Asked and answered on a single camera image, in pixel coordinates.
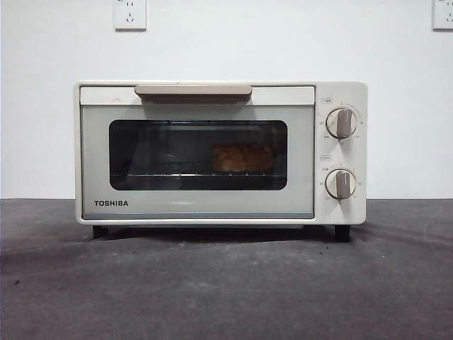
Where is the golden brown bread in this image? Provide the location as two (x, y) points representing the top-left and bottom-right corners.
(211, 142), (275, 172)

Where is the oven timer knob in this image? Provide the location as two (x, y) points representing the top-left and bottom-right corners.
(324, 169), (357, 199)

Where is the cream Toshiba toaster oven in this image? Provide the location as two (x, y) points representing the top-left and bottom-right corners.
(74, 79), (368, 243)

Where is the larger-dial oven temperature knob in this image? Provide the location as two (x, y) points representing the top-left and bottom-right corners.
(325, 108), (359, 140)

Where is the metal wire oven rack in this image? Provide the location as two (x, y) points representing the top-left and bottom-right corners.
(129, 161), (284, 177)

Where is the white wall socket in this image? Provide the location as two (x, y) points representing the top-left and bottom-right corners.
(113, 0), (147, 30)
(432, 0), (453, 31)

